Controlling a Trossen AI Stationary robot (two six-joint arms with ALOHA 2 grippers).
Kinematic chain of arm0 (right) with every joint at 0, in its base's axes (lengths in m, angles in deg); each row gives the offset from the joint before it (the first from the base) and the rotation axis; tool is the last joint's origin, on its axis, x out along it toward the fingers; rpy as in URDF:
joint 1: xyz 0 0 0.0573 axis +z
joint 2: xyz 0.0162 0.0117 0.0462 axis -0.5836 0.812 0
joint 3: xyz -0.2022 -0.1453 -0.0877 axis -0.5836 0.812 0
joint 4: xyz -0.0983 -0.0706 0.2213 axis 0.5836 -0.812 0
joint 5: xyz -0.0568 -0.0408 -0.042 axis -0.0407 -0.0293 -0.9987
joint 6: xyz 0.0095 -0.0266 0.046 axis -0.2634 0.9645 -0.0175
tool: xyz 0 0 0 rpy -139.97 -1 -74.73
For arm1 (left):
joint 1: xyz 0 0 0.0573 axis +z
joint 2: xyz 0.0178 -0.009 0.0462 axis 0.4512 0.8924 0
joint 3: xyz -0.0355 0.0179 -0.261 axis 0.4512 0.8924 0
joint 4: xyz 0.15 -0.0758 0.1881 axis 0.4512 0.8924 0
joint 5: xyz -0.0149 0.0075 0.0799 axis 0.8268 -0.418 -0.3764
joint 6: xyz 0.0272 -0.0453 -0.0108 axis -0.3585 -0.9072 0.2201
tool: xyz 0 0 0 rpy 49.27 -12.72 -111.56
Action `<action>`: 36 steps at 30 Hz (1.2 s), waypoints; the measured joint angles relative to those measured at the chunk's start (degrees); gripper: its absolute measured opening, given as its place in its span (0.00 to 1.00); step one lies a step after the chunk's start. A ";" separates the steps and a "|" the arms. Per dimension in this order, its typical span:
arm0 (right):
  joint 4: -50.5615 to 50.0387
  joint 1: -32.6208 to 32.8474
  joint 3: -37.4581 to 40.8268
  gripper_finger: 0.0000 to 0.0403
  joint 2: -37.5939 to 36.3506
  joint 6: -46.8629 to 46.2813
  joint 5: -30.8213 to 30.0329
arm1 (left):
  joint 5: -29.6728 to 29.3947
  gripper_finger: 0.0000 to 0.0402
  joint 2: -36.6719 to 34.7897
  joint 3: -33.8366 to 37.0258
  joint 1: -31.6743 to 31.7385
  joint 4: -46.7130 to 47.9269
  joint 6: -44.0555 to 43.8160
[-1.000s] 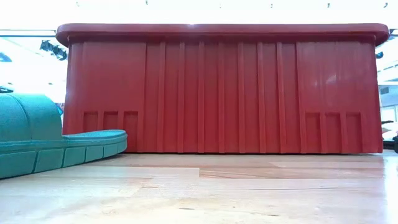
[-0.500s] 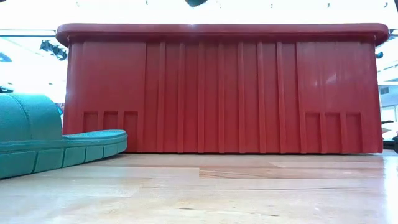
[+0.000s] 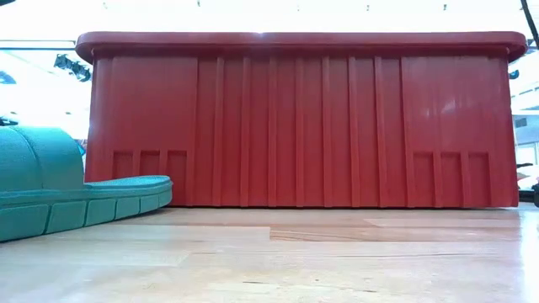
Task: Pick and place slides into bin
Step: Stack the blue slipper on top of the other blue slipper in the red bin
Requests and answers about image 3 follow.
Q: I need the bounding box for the green slide sandal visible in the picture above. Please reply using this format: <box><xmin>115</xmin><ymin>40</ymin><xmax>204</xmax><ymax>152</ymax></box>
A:
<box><xmin>0</xmin><ymin>125</ymin><xmax>173</xmax><ymax>244</ymax></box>

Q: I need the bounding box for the red plastic bin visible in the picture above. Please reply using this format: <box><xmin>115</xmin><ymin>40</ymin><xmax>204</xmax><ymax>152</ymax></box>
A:
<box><xmin>75</xmin><ymin>30</ymin><xmax>529</xmax><ymax>210</ymax></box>

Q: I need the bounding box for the black ceiling track light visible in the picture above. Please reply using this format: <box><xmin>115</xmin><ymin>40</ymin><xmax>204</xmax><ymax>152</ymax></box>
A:
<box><xmin>53</xmin><ymin>53</ymin><xmax>93</xmax><ymax>83</ymax></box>

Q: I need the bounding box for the thin black hanging cable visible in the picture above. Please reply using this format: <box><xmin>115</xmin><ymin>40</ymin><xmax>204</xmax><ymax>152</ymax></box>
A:
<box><xmin>520</xmin><ymin>0</ymin><xmax>539</xmax><ymax>50</ymax></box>

